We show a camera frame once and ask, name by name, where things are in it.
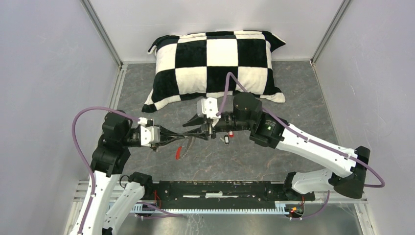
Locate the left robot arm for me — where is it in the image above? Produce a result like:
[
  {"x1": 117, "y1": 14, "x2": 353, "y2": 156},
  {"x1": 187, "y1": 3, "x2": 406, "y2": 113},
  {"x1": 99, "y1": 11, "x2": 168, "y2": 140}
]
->
[{"x1": 70, "y1": 106, "x2": 183, "y2": 235}]

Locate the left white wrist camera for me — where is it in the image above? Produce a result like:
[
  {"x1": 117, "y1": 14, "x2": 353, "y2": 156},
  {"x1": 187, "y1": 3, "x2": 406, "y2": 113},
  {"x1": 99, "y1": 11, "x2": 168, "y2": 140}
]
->
[{"x1": 138, "y1": 117, "x2": 161, "y2": 147}]

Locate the black white checkered pillow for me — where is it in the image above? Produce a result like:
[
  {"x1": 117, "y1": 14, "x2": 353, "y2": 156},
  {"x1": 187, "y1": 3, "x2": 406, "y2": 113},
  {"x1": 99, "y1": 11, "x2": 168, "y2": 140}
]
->
[{"x1": 142, "y1": 30, "x2": 285, "y2": 113}]

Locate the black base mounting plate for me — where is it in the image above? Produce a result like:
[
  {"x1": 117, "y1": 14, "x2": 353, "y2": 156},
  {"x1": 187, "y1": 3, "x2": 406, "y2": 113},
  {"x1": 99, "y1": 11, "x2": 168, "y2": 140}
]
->
[{"x1": 141, "y1": 181, "x2": 316, "y2": 209}]

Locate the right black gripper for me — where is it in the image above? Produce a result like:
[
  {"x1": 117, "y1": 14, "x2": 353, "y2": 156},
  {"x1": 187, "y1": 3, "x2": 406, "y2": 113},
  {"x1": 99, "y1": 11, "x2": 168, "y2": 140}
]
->
[{"x1": 183, "y1": 112, "x2": 253, "y2": 141}]

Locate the metal keyring with red handle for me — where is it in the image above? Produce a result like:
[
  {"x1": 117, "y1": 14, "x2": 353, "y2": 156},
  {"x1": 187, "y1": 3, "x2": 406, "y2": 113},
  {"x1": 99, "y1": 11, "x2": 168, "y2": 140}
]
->
[{"x1": 175, "y1": 137, "x2": 196, "y2": 160}]

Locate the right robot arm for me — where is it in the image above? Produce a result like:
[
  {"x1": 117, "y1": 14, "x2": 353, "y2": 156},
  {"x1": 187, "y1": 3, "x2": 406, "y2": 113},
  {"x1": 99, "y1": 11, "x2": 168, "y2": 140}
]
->
[{"x1": 183, "y1": 93, "x2": 370, "y2": 200}]

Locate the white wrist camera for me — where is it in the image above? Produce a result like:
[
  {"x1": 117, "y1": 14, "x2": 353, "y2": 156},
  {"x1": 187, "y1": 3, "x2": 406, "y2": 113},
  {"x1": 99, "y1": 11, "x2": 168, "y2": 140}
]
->
[
  {"x1": 197, "y1": 97, "x2": 220, "y2": 119},
  {"x1": 138, "y1": 117, "x2": 161, "y2": 147}
]

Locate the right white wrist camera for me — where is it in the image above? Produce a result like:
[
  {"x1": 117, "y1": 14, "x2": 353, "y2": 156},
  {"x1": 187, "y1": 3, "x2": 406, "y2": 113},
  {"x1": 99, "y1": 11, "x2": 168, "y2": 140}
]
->
[{"x1": 197, "y1": 97, "x2": 220, "y2": 119}]

